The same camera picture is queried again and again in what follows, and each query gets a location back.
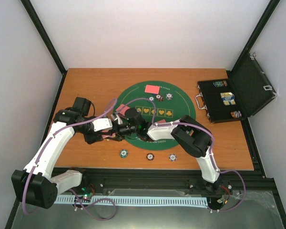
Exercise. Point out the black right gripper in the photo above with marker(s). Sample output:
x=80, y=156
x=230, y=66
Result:
x=115, y=126

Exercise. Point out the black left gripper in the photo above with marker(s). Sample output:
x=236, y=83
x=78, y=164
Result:
x=91, y=139

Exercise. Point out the red backed card deck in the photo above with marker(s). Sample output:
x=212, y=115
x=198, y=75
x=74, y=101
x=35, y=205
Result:
x=108, y=134

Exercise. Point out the green blue 50 chip stack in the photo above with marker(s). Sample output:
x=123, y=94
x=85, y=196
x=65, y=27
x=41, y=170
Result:
x=123, y=153

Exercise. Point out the brown 100 chip stack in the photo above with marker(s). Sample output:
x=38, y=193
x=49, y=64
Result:
x=150, y=156

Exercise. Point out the brown 100 chip top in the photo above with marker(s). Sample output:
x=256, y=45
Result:
x=159, y=97

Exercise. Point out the red card top seat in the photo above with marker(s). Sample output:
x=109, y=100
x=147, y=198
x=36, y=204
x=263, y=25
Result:
x=152, y=89

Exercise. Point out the blue white chip stack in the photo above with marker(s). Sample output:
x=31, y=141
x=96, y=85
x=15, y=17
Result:
x=172, y=157

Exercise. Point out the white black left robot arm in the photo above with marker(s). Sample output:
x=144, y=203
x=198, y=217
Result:
x=34, y=184

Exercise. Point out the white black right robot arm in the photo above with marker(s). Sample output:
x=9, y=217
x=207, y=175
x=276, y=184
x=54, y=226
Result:
x=195, y=140

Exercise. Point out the round green poker mat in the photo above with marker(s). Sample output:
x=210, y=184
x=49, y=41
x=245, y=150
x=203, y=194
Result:
x=169, y=110

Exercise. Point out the chips row in case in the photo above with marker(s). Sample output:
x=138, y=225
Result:
x=222, y=83

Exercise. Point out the blue gold card deck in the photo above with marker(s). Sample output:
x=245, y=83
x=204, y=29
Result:
x=228, y=98

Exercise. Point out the red white chips in case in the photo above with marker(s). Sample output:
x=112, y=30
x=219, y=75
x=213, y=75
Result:
x=236, y=114

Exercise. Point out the black poker case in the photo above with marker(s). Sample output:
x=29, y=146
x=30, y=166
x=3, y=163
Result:
x=250, y=86

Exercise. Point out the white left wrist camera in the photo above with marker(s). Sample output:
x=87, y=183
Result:
x=102, y=124

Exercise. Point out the light blue cable duct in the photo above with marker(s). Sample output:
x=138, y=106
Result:
x=129, y=201

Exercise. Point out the black aluminium frame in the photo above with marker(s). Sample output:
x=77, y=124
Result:
x=254, y=180

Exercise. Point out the silver case handle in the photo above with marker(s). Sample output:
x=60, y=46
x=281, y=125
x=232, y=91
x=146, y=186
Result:
x=199, y=102

